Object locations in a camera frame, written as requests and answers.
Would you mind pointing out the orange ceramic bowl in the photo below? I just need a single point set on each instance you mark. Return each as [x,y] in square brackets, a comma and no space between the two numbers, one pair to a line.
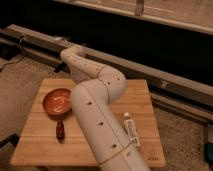
[57,102]

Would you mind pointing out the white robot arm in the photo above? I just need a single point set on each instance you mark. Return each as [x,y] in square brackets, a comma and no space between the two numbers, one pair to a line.
[90,101]

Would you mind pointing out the white tube with label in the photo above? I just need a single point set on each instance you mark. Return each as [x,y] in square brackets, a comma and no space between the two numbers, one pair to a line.
[130,128]

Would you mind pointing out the dark red chili pepper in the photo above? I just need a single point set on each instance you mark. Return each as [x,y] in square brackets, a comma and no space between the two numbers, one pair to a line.
[60,132]

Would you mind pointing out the blue object at right edge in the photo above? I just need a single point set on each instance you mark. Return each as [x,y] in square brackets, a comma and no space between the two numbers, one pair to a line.
[208,147]

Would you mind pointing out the long metal floor rail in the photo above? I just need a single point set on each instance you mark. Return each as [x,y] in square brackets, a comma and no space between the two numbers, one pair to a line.
[170,92]

